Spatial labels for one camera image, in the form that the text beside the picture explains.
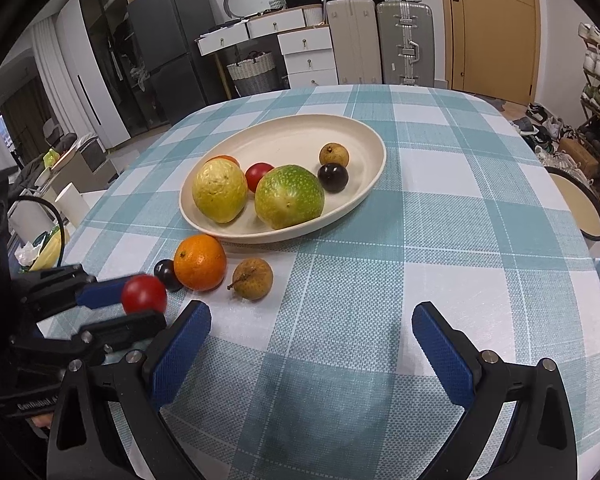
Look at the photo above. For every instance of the brown longan fruit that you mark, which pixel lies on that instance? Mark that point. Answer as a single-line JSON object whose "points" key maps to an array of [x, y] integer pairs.
{"points": [[334, 153]]}

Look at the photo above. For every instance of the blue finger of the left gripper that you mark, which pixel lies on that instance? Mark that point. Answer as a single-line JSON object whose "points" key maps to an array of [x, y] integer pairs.
{"points": [[120, 327], [100, 293]]}

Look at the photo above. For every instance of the black refrigerator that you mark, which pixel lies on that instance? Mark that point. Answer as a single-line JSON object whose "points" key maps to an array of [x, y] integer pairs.
{"points": [[166, 32]]}

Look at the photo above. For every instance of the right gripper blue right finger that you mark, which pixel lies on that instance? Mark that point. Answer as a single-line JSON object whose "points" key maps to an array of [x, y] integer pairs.
{"points": [[539, 442]]}

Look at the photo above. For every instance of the teal checkered tablecloth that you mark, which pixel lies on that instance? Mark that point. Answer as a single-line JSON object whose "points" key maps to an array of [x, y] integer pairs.
{"points": [[324, 379]]}

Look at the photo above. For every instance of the large yellow-green guava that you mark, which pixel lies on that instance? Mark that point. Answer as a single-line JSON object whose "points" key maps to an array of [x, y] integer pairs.
{"points": [[288, 195]]}

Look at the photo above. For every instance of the round cream stool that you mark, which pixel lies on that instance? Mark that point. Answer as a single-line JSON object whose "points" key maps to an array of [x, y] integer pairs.
{"points": [[581, 201]]}

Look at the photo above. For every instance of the silver suitcase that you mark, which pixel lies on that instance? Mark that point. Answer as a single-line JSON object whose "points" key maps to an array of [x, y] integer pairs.
{"points": [[406, 37]]}

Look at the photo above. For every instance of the woven laundry basket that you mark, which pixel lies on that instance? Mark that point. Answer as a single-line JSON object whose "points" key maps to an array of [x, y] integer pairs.
{"points": [[255, 74]]}

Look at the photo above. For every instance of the yellow guava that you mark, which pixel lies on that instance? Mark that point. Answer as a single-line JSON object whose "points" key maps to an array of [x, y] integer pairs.
{"points": [[220, 190]]}

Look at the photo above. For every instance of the person's left hand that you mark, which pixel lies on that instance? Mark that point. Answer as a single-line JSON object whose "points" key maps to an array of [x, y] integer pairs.
{"points": [[42, 421]]}

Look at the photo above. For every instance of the dark purple plum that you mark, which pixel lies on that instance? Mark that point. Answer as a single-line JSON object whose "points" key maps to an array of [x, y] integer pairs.
{"points": [[164, 271]]}

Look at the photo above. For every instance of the beige suitcase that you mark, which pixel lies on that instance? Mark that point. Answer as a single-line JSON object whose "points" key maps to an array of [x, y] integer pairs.
{"points": [[353, 27]]}

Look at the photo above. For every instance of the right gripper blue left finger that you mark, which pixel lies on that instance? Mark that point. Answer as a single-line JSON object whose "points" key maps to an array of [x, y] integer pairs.
{"points": [[84, 441]]}

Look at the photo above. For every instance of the cream oval plate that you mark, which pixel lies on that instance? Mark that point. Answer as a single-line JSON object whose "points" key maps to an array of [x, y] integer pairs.
{"points": [[291, 140]]}

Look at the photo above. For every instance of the white drawer desk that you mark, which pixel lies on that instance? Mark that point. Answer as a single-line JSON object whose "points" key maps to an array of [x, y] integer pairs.
{"points": [[303, 40]]}

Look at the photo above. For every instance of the wooden door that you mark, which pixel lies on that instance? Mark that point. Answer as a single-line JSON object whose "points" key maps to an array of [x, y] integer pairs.
{"points": [[492, 47]]}

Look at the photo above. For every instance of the orange tangerine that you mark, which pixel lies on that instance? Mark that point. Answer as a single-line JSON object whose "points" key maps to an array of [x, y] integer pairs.
{"points": [[200, 262], [228, 158]]}

